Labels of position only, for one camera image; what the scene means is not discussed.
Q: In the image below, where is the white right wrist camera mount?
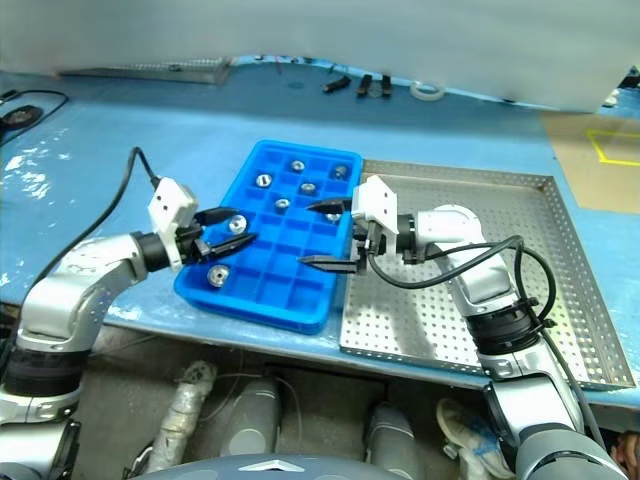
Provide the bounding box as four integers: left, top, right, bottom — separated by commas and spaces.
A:
350, 174, 400, 237

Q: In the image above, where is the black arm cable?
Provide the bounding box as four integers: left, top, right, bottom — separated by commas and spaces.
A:
367, 235, 610, 454
0, 145, 163, 361

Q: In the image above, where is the brown cardboard with yellow tape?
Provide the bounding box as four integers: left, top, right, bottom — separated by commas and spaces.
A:
540, 110, 640, 217

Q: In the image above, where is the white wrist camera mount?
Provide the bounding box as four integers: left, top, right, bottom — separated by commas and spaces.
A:
350, 174, 400, 237
146, 176, 202, 272

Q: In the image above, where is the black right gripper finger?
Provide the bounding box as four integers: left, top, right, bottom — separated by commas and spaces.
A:
305, 197, 354, 218
296, 254, 362, 275

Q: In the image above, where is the thin black cable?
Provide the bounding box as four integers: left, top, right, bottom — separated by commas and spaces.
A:
0, 88, 70, 147

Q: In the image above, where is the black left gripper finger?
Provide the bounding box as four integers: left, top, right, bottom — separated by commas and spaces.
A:
193, 206, 241, 227
201, 233, 259, 262

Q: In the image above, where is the grey robot leg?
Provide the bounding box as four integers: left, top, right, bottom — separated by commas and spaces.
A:
363, 402, 422, 469
218, 378, 282, 459

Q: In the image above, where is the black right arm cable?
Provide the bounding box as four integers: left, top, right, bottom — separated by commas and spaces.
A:
367, 235, 610, 454

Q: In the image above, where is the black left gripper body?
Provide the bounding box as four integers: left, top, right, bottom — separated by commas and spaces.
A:
174, 219, 211, 266

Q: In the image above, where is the black round disc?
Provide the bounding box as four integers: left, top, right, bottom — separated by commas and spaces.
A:
0, 106, 42, 130

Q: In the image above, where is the wrapped white table leg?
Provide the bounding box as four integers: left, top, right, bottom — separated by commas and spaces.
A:
144, 359, 219, 474

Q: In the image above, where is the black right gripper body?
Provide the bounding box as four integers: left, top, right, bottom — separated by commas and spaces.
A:
350, 219, 390, 275

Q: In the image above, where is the blue compartment tray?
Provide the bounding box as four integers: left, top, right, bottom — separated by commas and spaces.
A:
172, 139, 364, 336

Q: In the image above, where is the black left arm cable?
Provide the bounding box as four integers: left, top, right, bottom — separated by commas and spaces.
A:
0, 145, 163, 361

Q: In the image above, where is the grey robot torso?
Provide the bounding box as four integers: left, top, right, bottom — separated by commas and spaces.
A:
127, 452, 519, 480

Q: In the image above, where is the perforated metal plate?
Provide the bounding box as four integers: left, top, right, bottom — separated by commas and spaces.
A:
56, 56, 235, 87

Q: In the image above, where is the white tape roll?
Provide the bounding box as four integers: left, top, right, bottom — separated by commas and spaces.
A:
408, 79, 447, 102

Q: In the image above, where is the perforated steel tray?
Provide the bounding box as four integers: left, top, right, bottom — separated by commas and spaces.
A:
339, 159, 637, 392

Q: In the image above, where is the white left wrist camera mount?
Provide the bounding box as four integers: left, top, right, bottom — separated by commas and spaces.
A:
146, 176, 202, 272

